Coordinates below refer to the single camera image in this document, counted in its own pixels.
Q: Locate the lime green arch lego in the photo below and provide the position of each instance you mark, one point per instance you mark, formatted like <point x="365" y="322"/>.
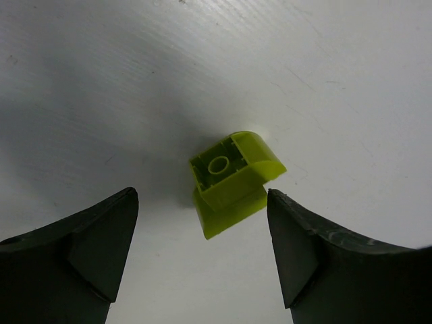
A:
<point x="230" y="179"/>

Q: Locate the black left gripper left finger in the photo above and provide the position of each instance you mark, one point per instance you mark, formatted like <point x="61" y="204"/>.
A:
<point x="69" y="271"/>

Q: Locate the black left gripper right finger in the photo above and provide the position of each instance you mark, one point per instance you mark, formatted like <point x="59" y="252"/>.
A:
<point x="330" y="274"/>

